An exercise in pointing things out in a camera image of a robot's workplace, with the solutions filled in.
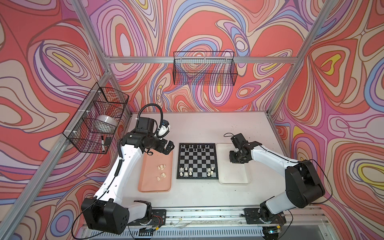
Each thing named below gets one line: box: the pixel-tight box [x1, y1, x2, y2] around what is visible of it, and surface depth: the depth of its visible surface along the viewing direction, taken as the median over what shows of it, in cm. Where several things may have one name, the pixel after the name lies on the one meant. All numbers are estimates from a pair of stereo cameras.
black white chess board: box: [176, 143, 219, 180], surface depth 93 cm
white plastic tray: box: [216, 143, 252, 185], surface depth 90 cm
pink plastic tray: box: [138, 149, 174, 193], surface depth 88 cm
